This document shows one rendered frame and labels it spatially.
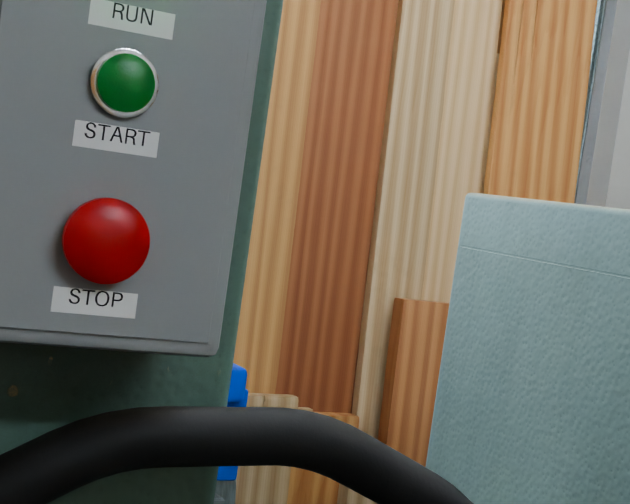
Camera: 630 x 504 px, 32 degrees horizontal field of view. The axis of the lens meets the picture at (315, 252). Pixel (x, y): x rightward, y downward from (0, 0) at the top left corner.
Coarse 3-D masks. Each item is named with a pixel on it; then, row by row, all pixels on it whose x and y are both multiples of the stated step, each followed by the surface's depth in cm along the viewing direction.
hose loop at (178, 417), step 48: (48, 432) 41; (96, 432) 40; (144, 432) 41; (192, 432) 42; (240, 432) 43; (288, 432) 44; (336, 432) 45; (0, 480) 39; (48, 480) 39; (336, 480) 46; (384, 480) 46; (432, 480) 47
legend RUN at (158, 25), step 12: (96, 0) 37; (96, 12) 37; (108, 12) 37; (120, 12) 37; (132, 12) 38; (144, 12) 38; (156, 12) 38; (96, 24) 37; (108, 24) 37; (120, 24) 38; (132, 24) 38; (144, 24) 38; (156, 24) 38; (168, 24) 38; (156, 36) 38; (168, 36) 38
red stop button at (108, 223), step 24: (72, 216) 37; (96, 216) 37; (120, 216) 37; (72, 240) 37; (96, 240) 37; (120, 240) 37; (144, 240) 38; (72, 264) 37; (96, 264) 37; (120, 264) 37
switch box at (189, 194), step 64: (0, 0) 36; (64, 0) 37; (128, 0) 38; (192, 0) 38; (256, 0) 40; (0, 64) 36; (64, 64) 37; (192, 64) 39; (256, 64) 40; (0, 128) 36; (64, 128) 37; (192, 128) 39; (0, 192) 37; (64, 192) 37; (128, 192) 38; (192, 192) 39; (0, 256) 37; (64, 256) 38; (192, 256) 39; (0, 320) 37; (64, 320) 38; (128, 320) 39; (192, 320) 40
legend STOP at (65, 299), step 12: (60, 288) 38; (72, 288) 38; (60, 300) 38; (72, 300) 38; (84, 300) 38; (96, 300) 38; (108, 300) 38; (120, 300) 39; (132, 300) 39; (72, 312) 38; (84, 312) 38; (96, 312) 38; (108, 312) 38; (120, 312) 39; (132, 312) 39
